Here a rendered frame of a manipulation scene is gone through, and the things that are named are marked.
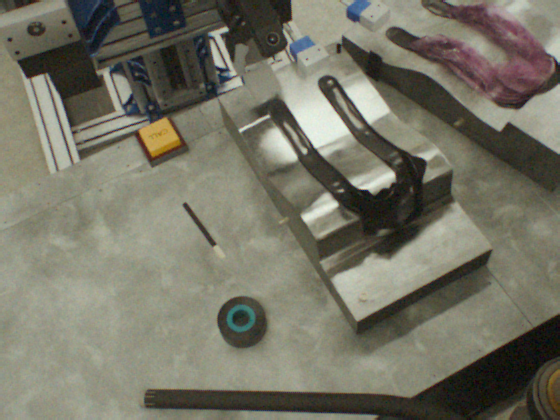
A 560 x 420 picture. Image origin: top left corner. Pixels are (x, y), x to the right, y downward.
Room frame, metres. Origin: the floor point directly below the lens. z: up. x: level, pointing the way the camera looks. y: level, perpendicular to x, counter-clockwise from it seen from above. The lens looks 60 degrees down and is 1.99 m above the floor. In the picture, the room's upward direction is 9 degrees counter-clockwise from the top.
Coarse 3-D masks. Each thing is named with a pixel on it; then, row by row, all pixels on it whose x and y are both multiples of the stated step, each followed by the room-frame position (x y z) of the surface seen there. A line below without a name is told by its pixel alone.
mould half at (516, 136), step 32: (384, 0) 1.10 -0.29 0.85; (416, 0) 1.08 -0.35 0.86; (448, 0) 1.07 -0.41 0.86; (480, 0) 1.03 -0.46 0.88; (512, 0) 1.00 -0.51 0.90; (352, 32) 1.02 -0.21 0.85; (384, 32) 1.01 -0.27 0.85; (416, 32) 1.00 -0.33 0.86; (448, 32) 0.96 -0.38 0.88; (480, 32) 0.94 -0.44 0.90; (544, 32) 0.93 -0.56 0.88; (384, 64) 0.94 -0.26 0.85; (416, 64) 0.90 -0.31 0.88; (416, 96) 0.87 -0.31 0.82; (448, 96) 0.82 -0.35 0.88; (480, 96) 0.81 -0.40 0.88; (544, 96) 0.76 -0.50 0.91; (480, 128) 0.76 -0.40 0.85; (512, 128) 0.71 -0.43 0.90; (544, 128) 0.70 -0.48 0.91; (512, 160) 0.70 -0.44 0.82; (544, 160) 0.66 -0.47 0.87
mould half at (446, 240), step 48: (240, 96) 0.88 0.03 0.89; (288, 96) 0.86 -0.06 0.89; (240, 144) 0.81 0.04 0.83; (336, 144) 0.75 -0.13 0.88; (432, 144) 0.68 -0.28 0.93; (288, 192) 0.65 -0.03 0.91; (432, 192) 0.61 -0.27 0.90; (336, 240) 0.55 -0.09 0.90; (384, 240) 0.56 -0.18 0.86; (432, 240) 0.54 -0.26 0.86; (480, 240) 0.53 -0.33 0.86; (336, 288) 0.48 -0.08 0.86; (384, 288) 0.47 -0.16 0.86; (432, 288) 0.47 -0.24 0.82
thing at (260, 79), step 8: (256, 64) 0.93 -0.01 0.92; (264, 64) 0.91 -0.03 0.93; (248, 72) 0.90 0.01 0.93; (256, 72) 0.90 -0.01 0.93; (264, 72) 0.90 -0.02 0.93; (272, 72) 0.90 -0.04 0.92; (248, 80) 0.89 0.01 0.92; (256, 80) 0.89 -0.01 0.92; (264, 80) 0.89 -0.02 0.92; (272, 80) 0.89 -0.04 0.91; (248, 88) 0.89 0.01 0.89; (256, 88) 0.88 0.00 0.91; (264, 88) 0.88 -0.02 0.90; (272, 88) 0.88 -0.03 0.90; (256, 96) 0.87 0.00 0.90; (264, 96) 0.87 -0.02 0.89
